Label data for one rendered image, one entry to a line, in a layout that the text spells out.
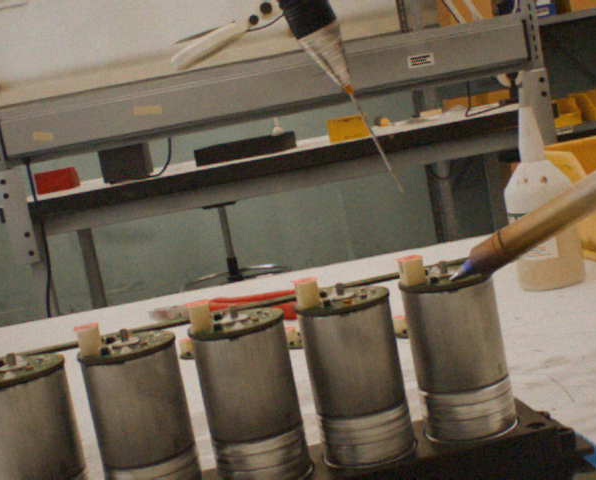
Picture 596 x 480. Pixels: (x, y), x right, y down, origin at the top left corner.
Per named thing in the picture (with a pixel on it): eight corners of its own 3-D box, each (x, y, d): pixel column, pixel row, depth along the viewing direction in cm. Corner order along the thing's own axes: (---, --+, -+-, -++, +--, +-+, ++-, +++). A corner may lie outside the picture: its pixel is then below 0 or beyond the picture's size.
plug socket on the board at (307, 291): (331, 303, 26) (326, 277, 26) (298, 310, 26) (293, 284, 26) (325, 298, 27) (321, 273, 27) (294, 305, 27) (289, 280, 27)
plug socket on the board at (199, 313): (223, 326, 26) (218, 301, 26) (189, 334, 26) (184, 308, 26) (220, 321, 27) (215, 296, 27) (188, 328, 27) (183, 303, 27)
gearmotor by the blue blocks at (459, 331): (536, 461, 27) (504, 268, 26) (445, 483, 26) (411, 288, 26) (503, 434, 29) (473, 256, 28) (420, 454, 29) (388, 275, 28)
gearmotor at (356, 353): (432, 486, 26) (397, 291, 26) (339, 509, 26) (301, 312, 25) (408, 456, 29) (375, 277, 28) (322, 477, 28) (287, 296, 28)
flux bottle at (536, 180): (514, 282, 55) (484, 94, 53) (578, 271, 54) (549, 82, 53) (524, 294, 51) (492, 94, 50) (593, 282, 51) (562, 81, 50)
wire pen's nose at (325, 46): (319, 98, 25) (289, 43, 25) (354, 76, 26) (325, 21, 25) (337, 94, 24) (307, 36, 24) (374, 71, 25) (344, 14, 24)
